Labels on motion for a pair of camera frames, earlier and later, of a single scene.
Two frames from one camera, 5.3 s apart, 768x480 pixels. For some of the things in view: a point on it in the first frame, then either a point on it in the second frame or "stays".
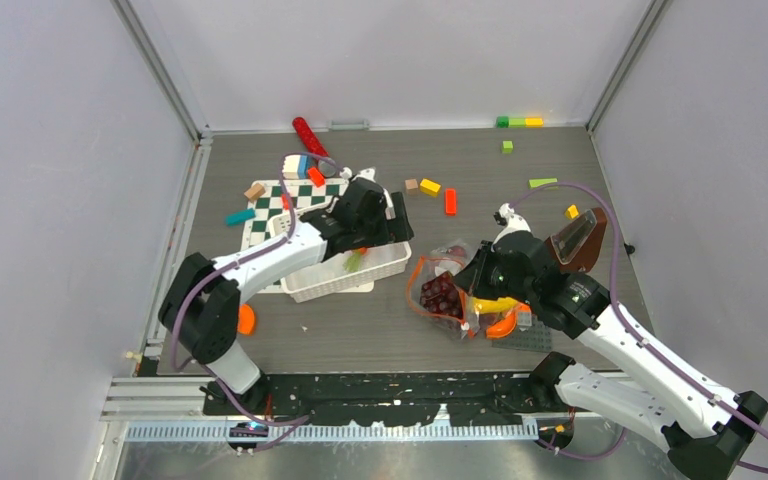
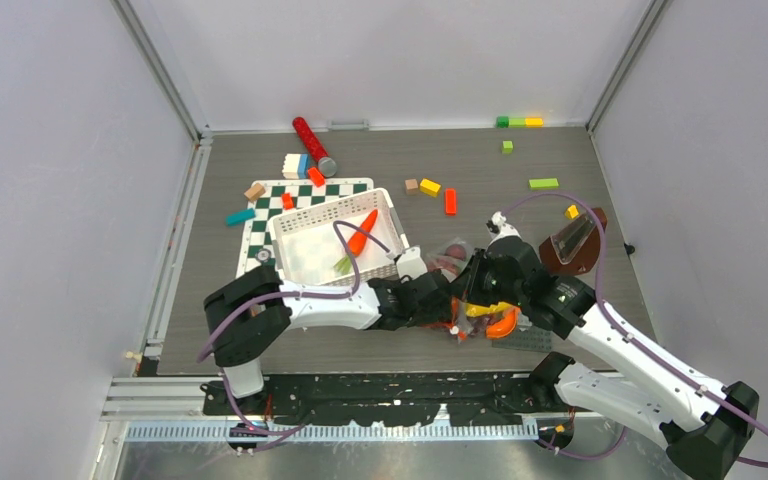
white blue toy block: (295, 166) stays
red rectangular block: (451, 202) stays
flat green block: (540, 181) stays
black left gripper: (397, 231) → (443, 311)
